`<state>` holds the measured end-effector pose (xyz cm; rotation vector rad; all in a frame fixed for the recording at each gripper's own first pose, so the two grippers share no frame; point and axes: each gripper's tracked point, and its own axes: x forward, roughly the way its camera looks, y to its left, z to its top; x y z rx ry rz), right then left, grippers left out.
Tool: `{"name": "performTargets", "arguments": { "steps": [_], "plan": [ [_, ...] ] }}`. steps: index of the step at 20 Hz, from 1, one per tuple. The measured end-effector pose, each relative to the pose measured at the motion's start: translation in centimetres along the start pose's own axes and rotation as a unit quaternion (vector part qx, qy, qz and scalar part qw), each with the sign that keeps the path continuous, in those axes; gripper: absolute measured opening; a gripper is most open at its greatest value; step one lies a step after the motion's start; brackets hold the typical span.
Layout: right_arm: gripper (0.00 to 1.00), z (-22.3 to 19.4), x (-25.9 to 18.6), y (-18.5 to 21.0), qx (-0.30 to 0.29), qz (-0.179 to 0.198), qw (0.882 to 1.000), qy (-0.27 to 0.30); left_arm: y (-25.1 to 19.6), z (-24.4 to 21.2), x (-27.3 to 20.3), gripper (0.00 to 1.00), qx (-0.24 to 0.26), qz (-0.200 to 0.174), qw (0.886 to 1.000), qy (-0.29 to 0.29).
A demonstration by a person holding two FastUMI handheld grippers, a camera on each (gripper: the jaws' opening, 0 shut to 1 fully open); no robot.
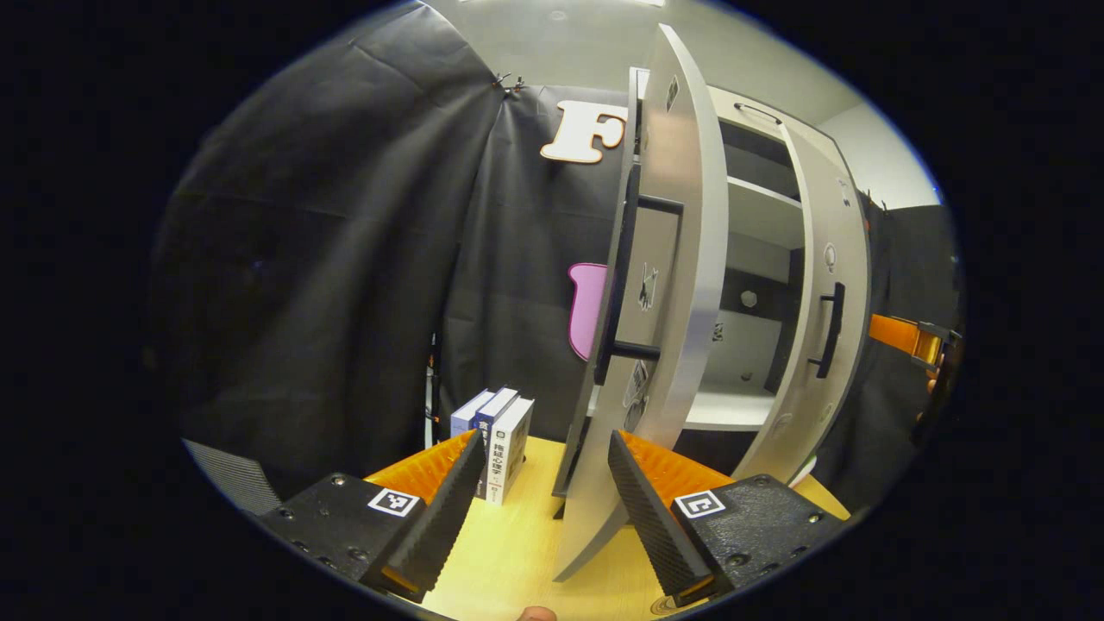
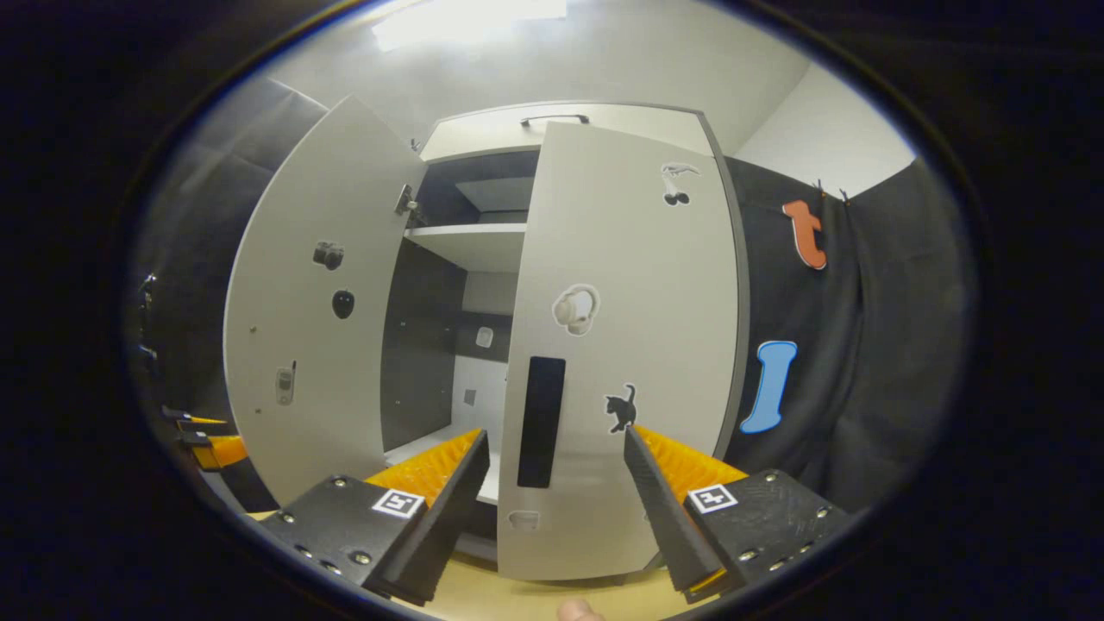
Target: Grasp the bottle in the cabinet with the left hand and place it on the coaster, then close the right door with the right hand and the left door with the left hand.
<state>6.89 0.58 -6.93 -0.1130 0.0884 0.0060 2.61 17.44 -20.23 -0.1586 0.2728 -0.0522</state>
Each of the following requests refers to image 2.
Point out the white cabinet drawer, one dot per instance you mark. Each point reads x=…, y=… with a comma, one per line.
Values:
x=474, y=134

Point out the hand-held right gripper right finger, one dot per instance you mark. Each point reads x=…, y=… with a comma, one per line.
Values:
x=664, y=509

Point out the metal door hinge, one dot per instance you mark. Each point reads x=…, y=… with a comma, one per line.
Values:
x=405, y=200

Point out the white cabinet shelf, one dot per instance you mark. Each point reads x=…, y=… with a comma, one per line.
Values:
x=470, y=246

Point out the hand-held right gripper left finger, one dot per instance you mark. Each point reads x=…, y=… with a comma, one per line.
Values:
x=448, y=509

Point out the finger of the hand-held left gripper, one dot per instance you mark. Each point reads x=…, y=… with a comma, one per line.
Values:
x=207, y=425
x=220, y=450

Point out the grey and white cabinet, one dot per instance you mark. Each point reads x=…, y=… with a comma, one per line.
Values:
x=423, y=345

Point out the white cabinet door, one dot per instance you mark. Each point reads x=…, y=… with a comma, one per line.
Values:
x=319, y=345
x=655, y=328

